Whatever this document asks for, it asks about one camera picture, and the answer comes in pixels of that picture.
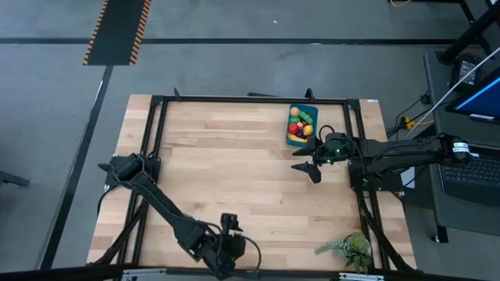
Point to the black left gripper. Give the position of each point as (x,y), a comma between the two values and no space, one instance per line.
(224,251)

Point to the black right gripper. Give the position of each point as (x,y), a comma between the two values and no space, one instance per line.
(315,156)

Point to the teal plastic tupperware container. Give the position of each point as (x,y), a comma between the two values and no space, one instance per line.
(302,145)

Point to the yellow toy banana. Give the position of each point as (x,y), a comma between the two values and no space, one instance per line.
(295,138)

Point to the purple toy eggplant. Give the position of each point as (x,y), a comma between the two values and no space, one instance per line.
(301,134)

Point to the yellow toy lemon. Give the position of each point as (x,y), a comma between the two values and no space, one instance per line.
(308,130)

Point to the green toy bell pepper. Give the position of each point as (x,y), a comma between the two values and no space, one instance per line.
(293,120)

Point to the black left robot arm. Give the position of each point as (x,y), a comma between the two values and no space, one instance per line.
(164,207)

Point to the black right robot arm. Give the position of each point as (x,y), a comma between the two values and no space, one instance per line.
(402,154)

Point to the artificial green plant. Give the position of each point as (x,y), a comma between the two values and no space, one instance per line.
(357,244)

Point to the white paper sheet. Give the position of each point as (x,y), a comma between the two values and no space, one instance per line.
(410,177)

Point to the yellow plug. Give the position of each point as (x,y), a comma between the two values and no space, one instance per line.
(408,123)

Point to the white rod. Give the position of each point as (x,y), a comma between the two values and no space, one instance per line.
(453,89)

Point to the black laptop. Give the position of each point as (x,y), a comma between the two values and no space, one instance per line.
(472,175)

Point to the dark grey desk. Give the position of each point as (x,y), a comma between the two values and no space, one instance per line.
(468,218)

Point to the black power adapter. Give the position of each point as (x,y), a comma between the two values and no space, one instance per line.
(465,70)

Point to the monitor with blue screen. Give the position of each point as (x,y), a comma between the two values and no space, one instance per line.
(484,99)

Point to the black stand beam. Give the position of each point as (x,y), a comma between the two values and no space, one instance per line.
(468,35)

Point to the black mat orange striped edges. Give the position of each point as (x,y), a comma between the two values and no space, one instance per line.
(117,31)

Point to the grey chair leg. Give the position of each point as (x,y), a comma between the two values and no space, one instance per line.
(11,178)

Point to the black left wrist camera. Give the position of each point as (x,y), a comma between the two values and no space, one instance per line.
(229,221)

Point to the black aluminium table frame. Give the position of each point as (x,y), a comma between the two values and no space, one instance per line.
(254,99)

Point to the silver bracket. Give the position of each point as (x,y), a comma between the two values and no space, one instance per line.
(361,277)
(144,275)

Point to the black rail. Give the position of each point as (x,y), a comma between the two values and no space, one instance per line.
(58,275)

